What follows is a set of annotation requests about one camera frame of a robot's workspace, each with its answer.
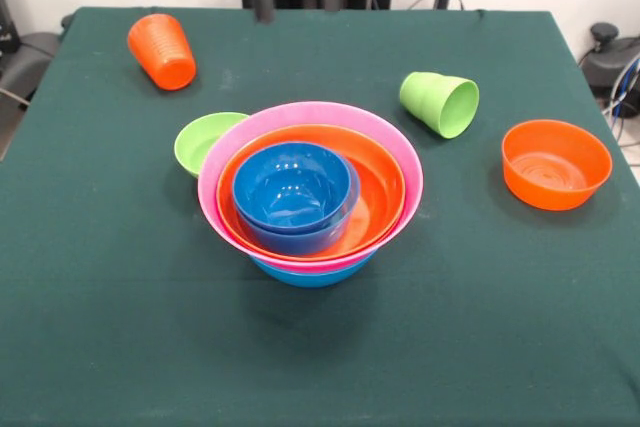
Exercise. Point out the orange cup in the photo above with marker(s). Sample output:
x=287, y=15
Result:
x=165, y=52

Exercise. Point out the green cup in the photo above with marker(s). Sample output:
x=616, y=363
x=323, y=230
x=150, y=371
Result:
x=435, y=102

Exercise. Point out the small dark blue bowl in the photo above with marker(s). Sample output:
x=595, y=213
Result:
x=290, y=192

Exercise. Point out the small light blue bowl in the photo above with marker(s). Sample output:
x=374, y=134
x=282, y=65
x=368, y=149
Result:
x=300, y=243

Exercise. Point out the large pink bowl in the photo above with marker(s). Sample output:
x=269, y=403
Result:
x=320, y=112

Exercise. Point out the small green bowl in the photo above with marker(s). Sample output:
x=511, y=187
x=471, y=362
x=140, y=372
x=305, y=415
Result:
x=192, y=147

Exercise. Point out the large orange bowl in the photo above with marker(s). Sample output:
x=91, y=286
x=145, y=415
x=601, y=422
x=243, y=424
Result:
x=380, y=182

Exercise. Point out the grey wheeled base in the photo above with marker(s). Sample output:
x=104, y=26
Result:
x=30, y=57
x=610, y=62

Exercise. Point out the black equipment box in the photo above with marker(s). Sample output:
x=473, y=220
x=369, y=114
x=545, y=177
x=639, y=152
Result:
x=7, y=27

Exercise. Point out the large blue bowl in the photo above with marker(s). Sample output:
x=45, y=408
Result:
x=310, y=279

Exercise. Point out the small orange bowl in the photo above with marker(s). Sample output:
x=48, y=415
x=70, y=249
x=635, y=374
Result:
x=550, y=192

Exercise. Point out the dark green tablecloth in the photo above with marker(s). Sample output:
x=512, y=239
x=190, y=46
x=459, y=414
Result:
x=125, y=297

